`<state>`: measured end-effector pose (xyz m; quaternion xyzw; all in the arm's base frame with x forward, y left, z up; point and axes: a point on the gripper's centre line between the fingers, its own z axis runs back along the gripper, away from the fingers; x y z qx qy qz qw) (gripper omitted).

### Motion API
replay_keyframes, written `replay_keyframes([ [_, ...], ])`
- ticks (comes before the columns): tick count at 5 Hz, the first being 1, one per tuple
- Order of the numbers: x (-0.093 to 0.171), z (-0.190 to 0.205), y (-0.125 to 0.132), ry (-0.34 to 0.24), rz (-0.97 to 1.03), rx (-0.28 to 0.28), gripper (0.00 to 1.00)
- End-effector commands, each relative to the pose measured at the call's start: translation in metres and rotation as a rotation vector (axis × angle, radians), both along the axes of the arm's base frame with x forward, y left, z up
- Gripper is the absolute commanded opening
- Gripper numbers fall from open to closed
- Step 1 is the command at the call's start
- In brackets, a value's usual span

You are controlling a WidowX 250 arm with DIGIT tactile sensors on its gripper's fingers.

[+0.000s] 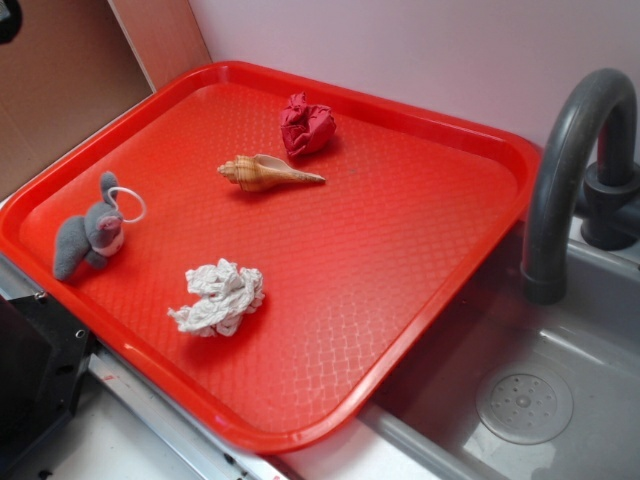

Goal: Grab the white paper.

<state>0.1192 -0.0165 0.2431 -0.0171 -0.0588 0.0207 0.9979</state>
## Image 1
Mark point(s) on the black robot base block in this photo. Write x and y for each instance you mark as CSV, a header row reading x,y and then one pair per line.
x,y
44,353

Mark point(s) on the brown cardboard panel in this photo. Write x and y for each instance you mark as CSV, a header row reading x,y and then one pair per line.
x,y
74,66

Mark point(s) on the red plastic serving tray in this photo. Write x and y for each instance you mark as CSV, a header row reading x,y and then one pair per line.
x,y
354,270

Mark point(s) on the grey toy sink basin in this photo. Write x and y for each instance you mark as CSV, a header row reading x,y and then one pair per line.
x,y
427,405

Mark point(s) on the tan spiral seashell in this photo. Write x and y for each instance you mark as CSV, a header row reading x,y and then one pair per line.
x,y
263,172

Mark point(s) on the black object top left corner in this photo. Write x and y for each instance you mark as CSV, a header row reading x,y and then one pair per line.
x,y
11,20

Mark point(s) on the grey plush bunny toy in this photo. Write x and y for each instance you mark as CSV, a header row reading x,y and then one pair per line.
x,y
97,235

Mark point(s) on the grey curved sink faucet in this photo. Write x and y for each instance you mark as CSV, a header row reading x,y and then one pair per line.
x,y
588,171

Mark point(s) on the crumpled white paper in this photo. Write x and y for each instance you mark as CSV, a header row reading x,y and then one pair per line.
x,y
226,293

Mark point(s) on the round sink drain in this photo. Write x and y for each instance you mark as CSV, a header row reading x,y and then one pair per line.
x,y
524,403

